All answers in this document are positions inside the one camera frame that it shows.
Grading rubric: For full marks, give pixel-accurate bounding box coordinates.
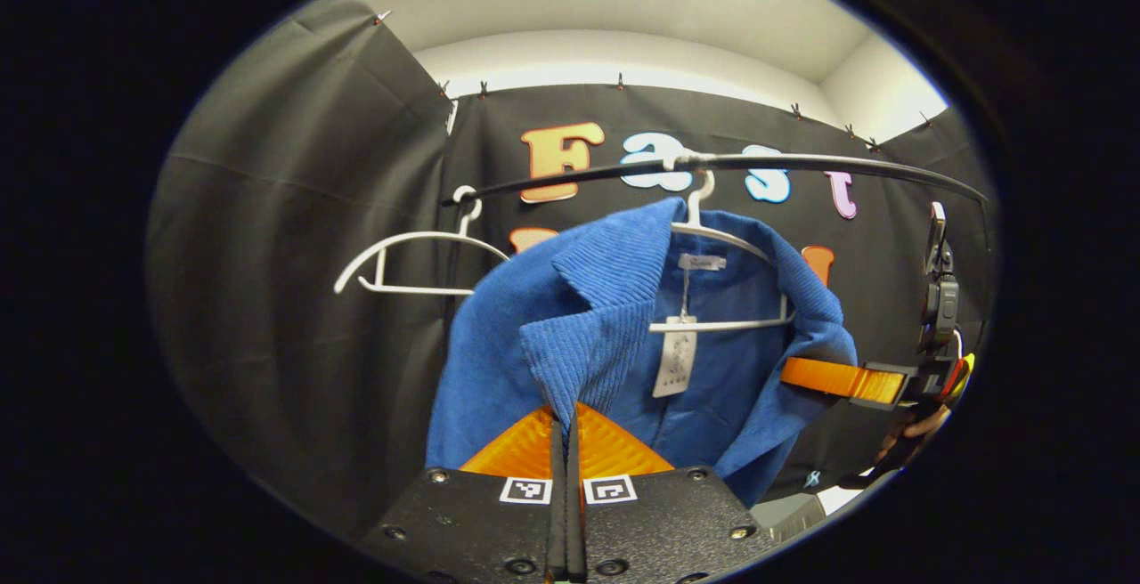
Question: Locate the grey paper hang tag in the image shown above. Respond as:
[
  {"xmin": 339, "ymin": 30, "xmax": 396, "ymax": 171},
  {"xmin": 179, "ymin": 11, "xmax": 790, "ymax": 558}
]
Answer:
[{"xmin": 652, "ymin": 315, "xmax": 698, "ymax": 399}]

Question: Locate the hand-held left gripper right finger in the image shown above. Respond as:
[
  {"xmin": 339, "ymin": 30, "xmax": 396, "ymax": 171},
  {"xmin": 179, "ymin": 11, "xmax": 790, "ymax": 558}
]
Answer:
[{"xmin": 567, "ymin": 401, "xmax": 785, "ymax": 584}]

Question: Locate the white plastic hanger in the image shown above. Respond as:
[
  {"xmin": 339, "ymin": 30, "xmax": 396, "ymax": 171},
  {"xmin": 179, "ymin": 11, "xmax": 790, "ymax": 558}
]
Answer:
[
  {"xmin": 334, "ymin": 185, "xmax": 510, "ymax": 297},
  {"xmin": 648, "ymin": 150, "xmax": 798, "ymax": 336}
]

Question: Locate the black backdrop cloth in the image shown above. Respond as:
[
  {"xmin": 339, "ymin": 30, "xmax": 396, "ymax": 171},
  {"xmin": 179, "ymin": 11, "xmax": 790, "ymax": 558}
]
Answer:
[{"xmin": 147, "ymin": 0, "xmax": 998, "ymax": 542}]

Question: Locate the blue corduroy jacket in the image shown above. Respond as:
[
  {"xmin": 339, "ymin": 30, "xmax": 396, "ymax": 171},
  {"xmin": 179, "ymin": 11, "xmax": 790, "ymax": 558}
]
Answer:
[{"xmin": 426, "ymin": 197, "xmax": 858, "ymax": 510}]

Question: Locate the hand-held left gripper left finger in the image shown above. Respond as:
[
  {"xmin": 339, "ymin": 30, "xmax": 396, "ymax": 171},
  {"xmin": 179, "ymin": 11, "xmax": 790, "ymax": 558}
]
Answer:
[{"xmin": 356, "ymin": 404, "xmax": 568, "ymax": 584}]

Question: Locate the row of small backdrop clips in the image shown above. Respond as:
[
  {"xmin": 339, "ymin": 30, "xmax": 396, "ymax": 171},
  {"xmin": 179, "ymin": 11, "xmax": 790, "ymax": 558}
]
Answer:
[{"xmin": 374, "ymin": 10, "xmax": 936, "ymax": 153}]

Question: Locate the black metal clothes rack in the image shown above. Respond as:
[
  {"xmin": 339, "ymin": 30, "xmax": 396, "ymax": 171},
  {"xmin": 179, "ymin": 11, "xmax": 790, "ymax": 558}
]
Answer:
[{"xmin": 441, "ymin": 152, "xmax": 991, "ymax": 353}]

